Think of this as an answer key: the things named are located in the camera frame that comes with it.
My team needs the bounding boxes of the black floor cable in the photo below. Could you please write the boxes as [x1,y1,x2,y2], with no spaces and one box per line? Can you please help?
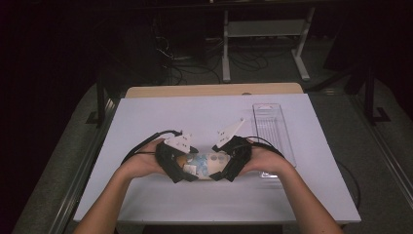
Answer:
[335,160,362,211]

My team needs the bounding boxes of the tangle of black floor cables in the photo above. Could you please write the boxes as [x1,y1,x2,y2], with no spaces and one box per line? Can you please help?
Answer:
[155,33,271,86]

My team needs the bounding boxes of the clear plastic packaging box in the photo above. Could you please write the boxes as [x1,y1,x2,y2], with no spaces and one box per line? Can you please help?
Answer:
[251,102,297,179]

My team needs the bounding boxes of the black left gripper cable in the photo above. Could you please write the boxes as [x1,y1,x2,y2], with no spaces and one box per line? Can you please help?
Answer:
[120,129,184,166]

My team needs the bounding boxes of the person's left hand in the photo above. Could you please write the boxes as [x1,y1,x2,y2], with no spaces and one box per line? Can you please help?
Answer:
[117,138,168,179]

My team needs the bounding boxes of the aluminium floor rail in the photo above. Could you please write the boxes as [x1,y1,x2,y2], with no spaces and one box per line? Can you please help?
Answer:
[350,94,413,210]
[48,97,122,234]

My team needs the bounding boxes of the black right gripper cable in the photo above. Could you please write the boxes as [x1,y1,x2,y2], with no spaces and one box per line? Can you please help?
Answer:
[245,136,286,159]

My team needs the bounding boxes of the cream painted phone case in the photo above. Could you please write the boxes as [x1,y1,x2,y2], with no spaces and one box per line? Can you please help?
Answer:
[175,151,232,180]

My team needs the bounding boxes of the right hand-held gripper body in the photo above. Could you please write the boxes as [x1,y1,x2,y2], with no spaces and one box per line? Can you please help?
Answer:
[215,117,253,183]

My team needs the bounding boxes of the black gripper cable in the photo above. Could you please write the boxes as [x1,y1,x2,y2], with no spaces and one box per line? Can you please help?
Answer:
[120,129,184,166]
[245,136,286,159]

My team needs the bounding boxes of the white metal frame stand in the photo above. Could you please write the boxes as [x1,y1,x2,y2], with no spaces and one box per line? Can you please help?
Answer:
[221,7,317,84]

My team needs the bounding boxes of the person's right hand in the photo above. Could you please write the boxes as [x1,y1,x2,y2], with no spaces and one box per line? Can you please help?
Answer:
[241,137,294,176]

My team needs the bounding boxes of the black floor stand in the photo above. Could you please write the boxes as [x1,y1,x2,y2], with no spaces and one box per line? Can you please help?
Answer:
[85,72,113,129]
[362,62,392,127]

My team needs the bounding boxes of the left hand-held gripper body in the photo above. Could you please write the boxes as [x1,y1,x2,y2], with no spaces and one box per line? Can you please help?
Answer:
[154,131,196,183]

